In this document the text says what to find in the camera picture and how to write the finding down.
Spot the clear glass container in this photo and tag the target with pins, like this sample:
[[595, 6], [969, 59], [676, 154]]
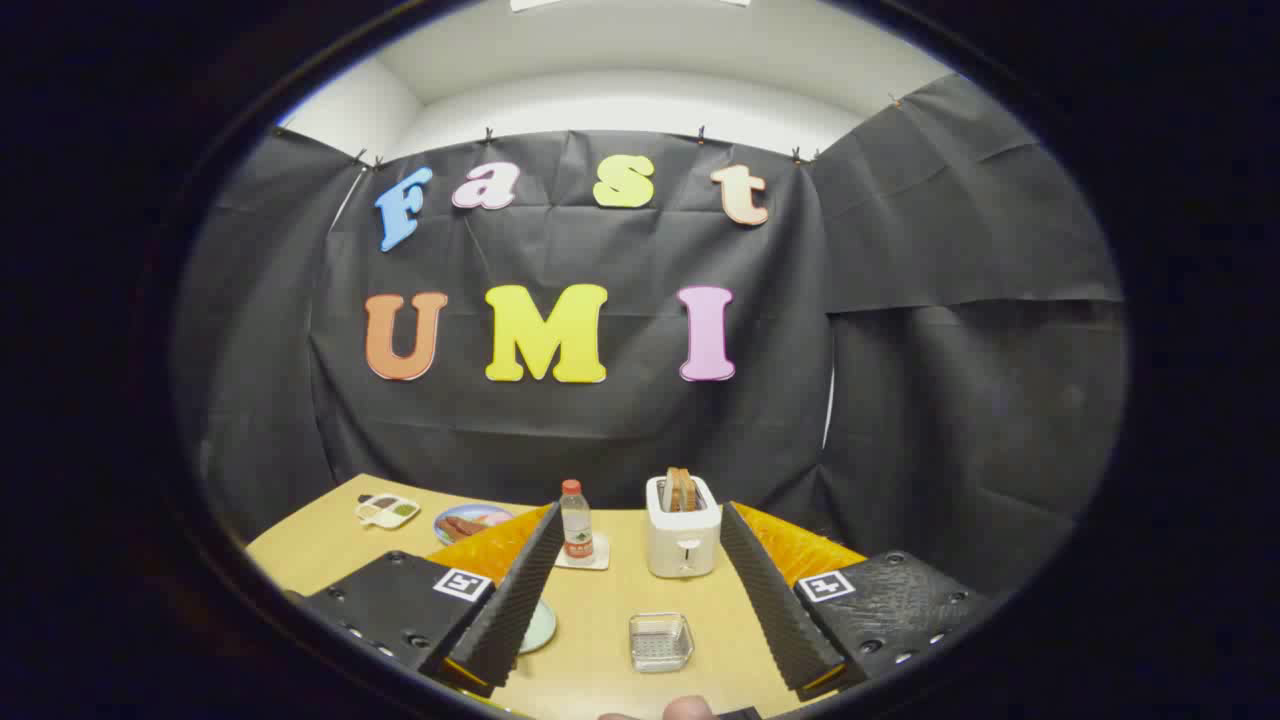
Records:
[[660, 642]]

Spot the white square coaster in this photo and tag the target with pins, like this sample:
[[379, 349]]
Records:
[[600, 555]]

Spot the brown meat slice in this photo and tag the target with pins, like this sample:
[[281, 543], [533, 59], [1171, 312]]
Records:
[[470, 524], [452, 530]]

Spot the pale green plate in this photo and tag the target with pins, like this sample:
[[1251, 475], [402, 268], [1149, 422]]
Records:
[[541, 628]]

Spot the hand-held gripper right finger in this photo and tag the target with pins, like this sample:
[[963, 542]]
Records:
[[765, 590]]

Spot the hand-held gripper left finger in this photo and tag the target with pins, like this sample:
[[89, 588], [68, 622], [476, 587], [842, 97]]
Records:
[[525, 590]]

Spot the clear bottle with red cap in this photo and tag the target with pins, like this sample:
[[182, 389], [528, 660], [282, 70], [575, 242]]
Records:
[[576, 525]]

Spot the white toaster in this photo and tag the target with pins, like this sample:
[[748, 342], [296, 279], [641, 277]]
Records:
[[682, 545]]

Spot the blue food plate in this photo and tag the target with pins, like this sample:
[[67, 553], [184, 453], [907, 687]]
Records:
[[490, 516]]

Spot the white divided sauce dish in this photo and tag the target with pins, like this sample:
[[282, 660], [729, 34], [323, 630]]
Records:
[[385, 511]]

